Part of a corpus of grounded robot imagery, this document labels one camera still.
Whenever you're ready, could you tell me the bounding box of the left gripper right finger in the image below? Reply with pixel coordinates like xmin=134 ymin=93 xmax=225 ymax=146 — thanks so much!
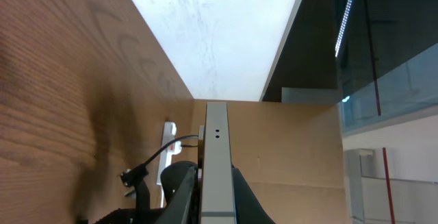
xmin=232 ymin=167 xmax=275 ymax=224

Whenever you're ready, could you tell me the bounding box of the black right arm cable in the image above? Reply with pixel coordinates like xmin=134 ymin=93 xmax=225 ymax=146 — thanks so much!
xmin=143 ymin=134 xmax=200 ymax=166

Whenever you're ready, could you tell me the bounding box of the white power strip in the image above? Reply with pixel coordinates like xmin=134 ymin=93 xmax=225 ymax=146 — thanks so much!
xmin=157 ymin=121 xmax=182 ymax=186

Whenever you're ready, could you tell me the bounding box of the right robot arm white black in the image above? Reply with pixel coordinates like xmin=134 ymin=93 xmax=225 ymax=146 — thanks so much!
xmin=96 ymin=161 xmax=199 ymax=224

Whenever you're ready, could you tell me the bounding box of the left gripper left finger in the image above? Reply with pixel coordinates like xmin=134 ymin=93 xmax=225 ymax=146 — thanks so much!
xmin=163 ymin=165 xmax=199 ymax=224

